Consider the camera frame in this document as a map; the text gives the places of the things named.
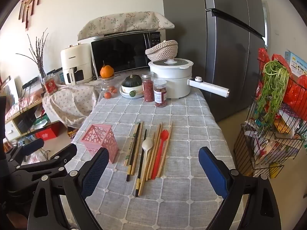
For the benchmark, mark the white electric cooking pot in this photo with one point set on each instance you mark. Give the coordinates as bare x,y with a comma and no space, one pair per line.
168,83

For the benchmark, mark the large red plastic bag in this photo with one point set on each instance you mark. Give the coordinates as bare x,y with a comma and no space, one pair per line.
297,91

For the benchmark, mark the grey refrigerator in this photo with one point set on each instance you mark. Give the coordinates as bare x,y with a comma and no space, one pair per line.
227,52

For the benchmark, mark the dried branches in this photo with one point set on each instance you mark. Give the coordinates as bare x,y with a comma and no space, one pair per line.
38,55

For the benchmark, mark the red plastic spoon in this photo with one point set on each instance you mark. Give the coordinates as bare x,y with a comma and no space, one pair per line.
165,135

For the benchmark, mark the white plastic spoon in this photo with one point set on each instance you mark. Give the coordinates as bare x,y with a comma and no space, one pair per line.
146,145

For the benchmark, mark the pink perforated utensil holder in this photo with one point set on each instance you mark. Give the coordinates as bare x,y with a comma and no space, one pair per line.
105,143

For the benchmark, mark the black power strip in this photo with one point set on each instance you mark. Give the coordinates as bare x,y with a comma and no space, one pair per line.
31,82

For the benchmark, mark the beige floral cloth cover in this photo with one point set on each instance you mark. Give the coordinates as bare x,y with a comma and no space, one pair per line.
120,21

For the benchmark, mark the red knot wall decoration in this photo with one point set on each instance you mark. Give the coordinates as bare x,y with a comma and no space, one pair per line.
28,0

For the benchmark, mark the clear glass jar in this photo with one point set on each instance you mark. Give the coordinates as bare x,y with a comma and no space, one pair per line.
107,82

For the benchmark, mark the pale printed bamboo chopstick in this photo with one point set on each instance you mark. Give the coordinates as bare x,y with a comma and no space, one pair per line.
130,145

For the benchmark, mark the blue white cardboard box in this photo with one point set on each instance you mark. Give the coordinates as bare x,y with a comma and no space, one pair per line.
296,63

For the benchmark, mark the small red plastic bag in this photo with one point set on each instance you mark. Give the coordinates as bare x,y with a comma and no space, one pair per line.
262,57

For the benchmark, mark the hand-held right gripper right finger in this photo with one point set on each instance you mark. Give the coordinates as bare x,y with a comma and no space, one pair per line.
213,172

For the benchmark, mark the utensils in holder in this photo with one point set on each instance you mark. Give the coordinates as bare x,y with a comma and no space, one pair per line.
69,103

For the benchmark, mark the red label jar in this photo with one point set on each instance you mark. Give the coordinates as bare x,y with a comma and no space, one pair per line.
50,85

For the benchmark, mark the jar of red dates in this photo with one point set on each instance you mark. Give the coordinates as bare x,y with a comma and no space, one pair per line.
160,94

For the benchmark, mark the white bowl and plate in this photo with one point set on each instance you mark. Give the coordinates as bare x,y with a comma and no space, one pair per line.
131,93

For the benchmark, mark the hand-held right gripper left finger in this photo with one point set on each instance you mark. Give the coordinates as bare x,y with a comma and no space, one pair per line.
96,170

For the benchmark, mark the black chopstick with gold band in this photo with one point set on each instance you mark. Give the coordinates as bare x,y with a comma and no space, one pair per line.
141,163

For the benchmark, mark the black microwave oven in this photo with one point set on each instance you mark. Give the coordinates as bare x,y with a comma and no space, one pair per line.
120,52

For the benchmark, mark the red gift box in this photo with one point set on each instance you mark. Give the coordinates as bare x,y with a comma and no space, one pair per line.
48,134

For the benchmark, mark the low wooden shelf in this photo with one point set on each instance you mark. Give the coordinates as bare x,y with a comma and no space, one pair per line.
16,116

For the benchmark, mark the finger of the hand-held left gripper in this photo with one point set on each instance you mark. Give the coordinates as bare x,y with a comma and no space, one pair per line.
33,146
68,152

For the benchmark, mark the bunch of green vegetables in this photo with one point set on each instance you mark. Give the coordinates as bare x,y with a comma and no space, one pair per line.
271,88

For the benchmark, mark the jar of goji berries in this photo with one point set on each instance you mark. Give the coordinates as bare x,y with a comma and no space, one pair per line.
148,88

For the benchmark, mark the cream air fryer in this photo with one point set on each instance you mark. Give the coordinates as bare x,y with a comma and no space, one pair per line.
76,57

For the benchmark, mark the small orange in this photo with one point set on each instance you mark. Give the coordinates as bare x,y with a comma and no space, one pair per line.
108,95
113,89

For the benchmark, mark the green squash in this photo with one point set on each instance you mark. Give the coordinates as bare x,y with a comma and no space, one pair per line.
131,81

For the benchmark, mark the large orange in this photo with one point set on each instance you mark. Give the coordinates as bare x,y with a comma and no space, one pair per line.
107,71

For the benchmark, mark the grey grid tablecloth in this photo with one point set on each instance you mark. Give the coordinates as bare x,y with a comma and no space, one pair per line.
191,136

